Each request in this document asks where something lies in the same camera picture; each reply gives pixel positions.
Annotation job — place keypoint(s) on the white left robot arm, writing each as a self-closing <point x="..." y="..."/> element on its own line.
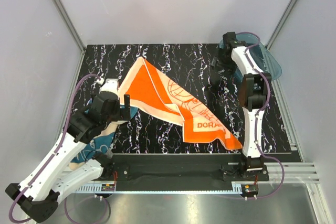
<point x="40" y="193"/>

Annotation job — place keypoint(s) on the teal transparent plastic bin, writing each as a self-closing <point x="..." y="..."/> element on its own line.
<point x="260" y="54"/>

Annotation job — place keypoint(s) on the small controller board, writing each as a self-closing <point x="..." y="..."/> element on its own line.
<point x="108" y="187"/>
<point x="250" y="190"/>

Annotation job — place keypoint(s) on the right small controller board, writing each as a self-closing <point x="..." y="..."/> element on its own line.
<point x="250" y="190"/>

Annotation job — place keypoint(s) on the teal Doraemon towel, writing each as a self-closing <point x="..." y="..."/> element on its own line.
<point x="99" y="144"/>

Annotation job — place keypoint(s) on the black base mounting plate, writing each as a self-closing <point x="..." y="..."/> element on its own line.
<point x="233" y="167"/>

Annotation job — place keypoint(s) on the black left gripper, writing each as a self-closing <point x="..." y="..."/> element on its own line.
<point x="123" y="113"/>

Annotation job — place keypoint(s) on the left small controller board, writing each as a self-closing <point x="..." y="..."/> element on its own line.
<point x="108" y="187"/>

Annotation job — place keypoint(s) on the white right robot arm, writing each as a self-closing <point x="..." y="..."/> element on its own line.
<point x="254" y="95"/>

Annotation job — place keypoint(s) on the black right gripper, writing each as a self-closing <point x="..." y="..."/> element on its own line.
<point x="230" y="68"/>

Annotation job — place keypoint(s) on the orange Doraemon towel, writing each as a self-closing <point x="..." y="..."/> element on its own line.
<point x="154" y="93"/>

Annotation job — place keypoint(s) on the aluminium front rail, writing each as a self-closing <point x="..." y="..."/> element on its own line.
<point x="293" y="173"/>

